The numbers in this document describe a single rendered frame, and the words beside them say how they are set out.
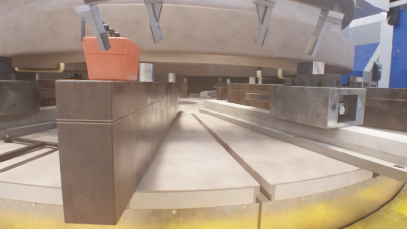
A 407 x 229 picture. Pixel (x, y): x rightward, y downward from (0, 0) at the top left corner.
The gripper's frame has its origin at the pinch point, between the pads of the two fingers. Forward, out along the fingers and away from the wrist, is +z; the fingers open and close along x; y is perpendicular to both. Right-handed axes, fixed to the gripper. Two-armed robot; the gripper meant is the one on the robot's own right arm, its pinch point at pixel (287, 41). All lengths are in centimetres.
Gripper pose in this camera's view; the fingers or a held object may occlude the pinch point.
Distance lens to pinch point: 51.8
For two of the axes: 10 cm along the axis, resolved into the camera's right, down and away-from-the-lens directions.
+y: 0.9, 4.8, -8.7
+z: -1.9, 8.7, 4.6
